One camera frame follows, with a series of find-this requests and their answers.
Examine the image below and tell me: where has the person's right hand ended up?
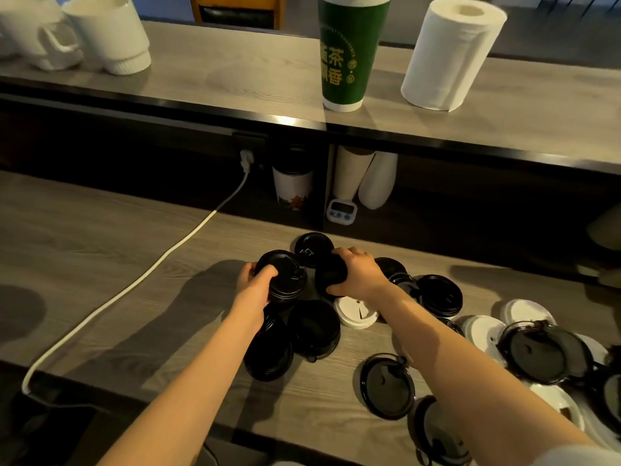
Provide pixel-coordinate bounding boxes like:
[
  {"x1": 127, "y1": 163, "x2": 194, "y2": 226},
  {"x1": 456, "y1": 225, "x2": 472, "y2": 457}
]
[{"x1": 325, "y1": 246, "x2": 394, "y2": 304}]

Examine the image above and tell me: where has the black smooth cup lid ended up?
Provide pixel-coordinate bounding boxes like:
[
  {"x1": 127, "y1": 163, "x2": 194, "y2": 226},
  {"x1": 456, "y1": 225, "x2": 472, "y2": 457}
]
[{"x1": 314, "y1": 254, "x2": 349, "y2": 299}]

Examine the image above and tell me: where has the pile of black cup lids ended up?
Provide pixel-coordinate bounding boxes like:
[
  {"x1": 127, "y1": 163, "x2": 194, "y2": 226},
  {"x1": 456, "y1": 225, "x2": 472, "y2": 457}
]
[{"x1": 242, "y1": 256, "x2": 621, "y2": 466}]

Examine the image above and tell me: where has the white paper towel roll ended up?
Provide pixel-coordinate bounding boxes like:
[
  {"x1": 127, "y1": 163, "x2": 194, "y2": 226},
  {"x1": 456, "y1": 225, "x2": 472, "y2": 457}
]
[{"x1": 400, "y1": 0, "x2": 508, "y2": 112}]

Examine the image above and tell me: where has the white power cable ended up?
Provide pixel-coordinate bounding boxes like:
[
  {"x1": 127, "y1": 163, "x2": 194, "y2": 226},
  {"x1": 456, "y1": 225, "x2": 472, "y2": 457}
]
[{"x1": 20, "y1": 149, "x2": 256, "y2": 399}]

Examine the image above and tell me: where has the person's right forearm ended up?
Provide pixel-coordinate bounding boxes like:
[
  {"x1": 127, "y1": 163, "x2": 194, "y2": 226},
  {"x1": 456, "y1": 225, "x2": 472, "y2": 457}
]
[{"x1": 376, "y1": 285, "x2": 598, "y2": 466}]

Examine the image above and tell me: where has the black flap cup lid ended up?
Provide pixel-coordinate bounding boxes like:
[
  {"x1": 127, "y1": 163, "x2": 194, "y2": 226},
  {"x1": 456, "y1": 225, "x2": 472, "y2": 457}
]
[{"x1": 294, "y1": 231, "x2": 334, "y2": 269}]

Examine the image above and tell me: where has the person's white shirt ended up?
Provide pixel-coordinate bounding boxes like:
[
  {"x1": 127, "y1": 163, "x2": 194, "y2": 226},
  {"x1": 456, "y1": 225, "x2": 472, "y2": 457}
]
[{"x1": 531, "y1": 443, "x2": 621, "y2": 466}]

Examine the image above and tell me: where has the green paper cup stack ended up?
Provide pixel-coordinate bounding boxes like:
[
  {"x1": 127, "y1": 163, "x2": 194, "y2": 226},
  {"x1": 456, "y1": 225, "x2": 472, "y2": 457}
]
[{"x1": 318, "y1": 0, "x2": 393, "y2": 113}]

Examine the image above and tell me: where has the white canister with black lid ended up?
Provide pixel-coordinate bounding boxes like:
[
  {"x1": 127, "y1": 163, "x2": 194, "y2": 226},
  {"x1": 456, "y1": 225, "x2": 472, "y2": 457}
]
[{"x1": 271, "y1": 150, "x2": 314, "y2": 212}]

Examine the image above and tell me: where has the stack of black lids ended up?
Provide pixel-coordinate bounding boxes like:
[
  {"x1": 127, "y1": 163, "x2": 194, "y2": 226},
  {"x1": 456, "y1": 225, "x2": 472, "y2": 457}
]
[{"x1": 254, "y1": 249, "x2": 308, "y2": 304}]

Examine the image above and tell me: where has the small white digital timer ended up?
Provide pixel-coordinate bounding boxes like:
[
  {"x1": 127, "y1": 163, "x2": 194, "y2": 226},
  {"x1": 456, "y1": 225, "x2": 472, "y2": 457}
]
[{"x1": 325, "y1": 198, "x2": 358, "y2": 225}]

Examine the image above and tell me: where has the person's left hand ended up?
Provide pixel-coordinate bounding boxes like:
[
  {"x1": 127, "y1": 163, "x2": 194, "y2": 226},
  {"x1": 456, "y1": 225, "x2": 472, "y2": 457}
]
[{"x1": 232, "y1": 261, "x2": 280, "y2": 333}]

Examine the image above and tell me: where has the person's left forearm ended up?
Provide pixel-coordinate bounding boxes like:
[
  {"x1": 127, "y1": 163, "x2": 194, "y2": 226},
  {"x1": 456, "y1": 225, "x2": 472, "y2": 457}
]
[{"x1": 96, "y1": 310, "x2": 265, "y2": 466}]

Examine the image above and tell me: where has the black tethered plug cup lid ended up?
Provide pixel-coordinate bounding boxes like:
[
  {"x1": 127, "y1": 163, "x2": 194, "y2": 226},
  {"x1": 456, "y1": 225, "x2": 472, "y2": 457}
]
[{"x1": 497, "y1": 320, "x2": 596, "y2": 386}]

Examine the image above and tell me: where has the yellow wooden chair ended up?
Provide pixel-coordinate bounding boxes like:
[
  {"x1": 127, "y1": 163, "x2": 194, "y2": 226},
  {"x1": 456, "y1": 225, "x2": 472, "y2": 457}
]
[{"x1": 188, "y1": 0, "x2": 287, "y2": 30}]

